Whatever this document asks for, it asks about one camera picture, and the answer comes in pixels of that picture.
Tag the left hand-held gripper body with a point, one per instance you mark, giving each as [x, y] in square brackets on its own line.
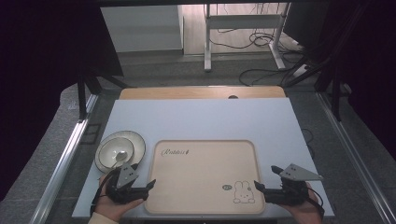
[126, 177]

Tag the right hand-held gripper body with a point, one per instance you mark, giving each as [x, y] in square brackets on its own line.
[295, 186]

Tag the person's right hand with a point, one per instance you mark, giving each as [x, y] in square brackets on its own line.
[308, 211]

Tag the person's left hand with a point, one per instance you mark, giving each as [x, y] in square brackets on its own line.
[112, 207]

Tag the white ceramic spoon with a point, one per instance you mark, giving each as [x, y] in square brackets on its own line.
[121, 155]

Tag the white plate with dark rim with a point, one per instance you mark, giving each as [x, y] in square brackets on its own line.
[139, 146]

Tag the white bowl with dark rim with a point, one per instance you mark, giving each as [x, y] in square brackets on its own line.
[109, 152]

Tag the wooden tray with rabbit print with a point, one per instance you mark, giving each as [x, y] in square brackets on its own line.
[199, 177]

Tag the dark floor grate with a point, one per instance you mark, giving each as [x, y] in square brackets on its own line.
[91, 133]

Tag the wooden desk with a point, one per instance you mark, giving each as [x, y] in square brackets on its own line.
[186, 92]

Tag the black metal stand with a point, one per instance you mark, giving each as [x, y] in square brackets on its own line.
[81, 93]
[335, 93]

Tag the white power strip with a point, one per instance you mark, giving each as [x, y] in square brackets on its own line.
[300, 70]

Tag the white cabinet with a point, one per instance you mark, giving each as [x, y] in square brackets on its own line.
[143, 28]

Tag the dark curtain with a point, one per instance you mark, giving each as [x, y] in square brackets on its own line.
[37, 62]
[373, 62]

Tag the aluminium rail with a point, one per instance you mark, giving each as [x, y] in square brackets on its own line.
[351, 149]
[67, 155]

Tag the white metal desk frame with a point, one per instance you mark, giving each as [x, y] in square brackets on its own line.
[239, 21]

